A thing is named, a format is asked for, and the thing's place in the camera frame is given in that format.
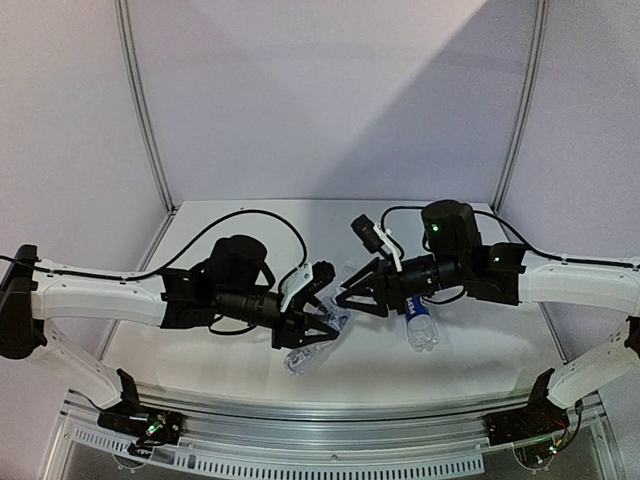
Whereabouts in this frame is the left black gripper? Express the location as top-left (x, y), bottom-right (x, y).
top-left (216, 287), bottom-right (340, 351)

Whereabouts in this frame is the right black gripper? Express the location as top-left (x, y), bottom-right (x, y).
top-left (334, 253), bottom-right (465, 318)

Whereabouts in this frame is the crushed clear plastic bottle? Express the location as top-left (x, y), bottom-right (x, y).
top-left (283, 295), bottom-right (351, 376)

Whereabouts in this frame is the Pepsi bottle blue label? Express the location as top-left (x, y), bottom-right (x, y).
top-left (405, 296), bottom-right (445, 353)

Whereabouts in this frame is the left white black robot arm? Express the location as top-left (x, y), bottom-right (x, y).
top-left (1, 235), bottom-right (339, 434)

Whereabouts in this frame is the perforated clear acrylic plate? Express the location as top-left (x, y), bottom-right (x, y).
top-left (40, 405), bottom-right (629, 479)

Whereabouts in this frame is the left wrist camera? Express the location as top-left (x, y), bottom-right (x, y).
top-left (279, 261), bottom-right (336, 313)

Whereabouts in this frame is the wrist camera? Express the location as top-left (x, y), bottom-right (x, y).
top-left (279, 261), bottom-right (336, 313)
top-left (351, 214), bottom-right (404, 273)

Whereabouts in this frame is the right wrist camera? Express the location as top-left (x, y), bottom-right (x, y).
top-left (351, 214), bottom-right (404, 273)

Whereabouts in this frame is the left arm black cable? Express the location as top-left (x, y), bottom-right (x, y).
top-left (0, 209), bottom-right (309, 301)

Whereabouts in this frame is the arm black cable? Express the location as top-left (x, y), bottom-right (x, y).
top-left (379, 206), bottom-right (640, 269)
top-left (0, 209), bottom-right (309, 301)

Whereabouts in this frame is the aluminium front rail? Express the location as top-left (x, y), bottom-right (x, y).
top-left (62, 384), bottom-right (606, 451)

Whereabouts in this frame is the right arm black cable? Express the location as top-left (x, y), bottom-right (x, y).
top-left (379, 206), bottom-right (640, 269)

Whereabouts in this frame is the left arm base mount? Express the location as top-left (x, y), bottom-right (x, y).
top-left (98, 369), bottom-right (185, 458)

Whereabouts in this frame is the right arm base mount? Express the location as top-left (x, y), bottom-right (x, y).
top-left (482, 368), bottom-right (584, 455)

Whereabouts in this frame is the right aluminium corner post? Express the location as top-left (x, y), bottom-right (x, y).
top-left (491, 0), bottom-right (550, 212)

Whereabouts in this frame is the aluminium corner post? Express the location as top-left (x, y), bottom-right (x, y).
top-left (491, 0), bottom-right (550, 212)
top-left (113, 0), bottom-right (177, 215)

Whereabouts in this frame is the left aluminium corner post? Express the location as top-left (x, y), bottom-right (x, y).
top-left (113, 0), bottom-right (177, 215)

